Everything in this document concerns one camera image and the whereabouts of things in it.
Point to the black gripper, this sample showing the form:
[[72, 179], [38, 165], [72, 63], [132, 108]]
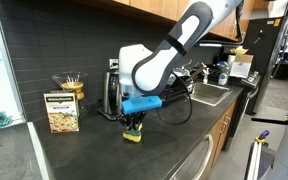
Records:
[[133, 117]]

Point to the green and yellow sponge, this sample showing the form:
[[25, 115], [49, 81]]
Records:
[[132, 136]]

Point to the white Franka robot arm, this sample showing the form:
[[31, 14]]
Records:
[[150, 73]]

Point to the kettle power base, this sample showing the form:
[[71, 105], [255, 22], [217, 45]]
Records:
[[109, 115]]

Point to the stainless steel electric kettle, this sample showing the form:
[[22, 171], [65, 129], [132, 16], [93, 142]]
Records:
[[112, 93]]

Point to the white power outlet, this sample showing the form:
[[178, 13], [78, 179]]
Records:
[[113, 64]]

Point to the stainless steel dishwasher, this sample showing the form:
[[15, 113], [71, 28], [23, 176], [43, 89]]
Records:
[[194, 160]]

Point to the glass coffee carafe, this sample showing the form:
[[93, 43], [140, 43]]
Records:
[[72, 86]]

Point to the rice mix box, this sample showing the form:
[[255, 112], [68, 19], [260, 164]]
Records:
[[61, 113]]

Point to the stainless steel sink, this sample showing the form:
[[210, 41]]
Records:
[[210, 93]]

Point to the metal faucet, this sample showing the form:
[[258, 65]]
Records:
[[206, 76]]

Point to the wooden lower cabinet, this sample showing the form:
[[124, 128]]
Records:
[[222, 133]]

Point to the clear water bottle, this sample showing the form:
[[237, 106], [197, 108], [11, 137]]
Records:
[[223, 76]]

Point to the wooden upper cabinets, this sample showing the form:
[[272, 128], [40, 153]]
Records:
[[144, 5]]

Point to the cardboard box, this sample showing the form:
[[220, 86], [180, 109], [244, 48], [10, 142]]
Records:
[[241, 66]]

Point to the yellow container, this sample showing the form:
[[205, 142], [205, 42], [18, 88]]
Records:
[[239, 51]]

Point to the black tripod rod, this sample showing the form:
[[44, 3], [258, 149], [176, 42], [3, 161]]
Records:
[[274, 122]]

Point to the black refrigerator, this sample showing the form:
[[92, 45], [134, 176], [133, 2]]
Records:
[[265, 60]]

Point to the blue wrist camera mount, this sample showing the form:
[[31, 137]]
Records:
[[140, 105]]

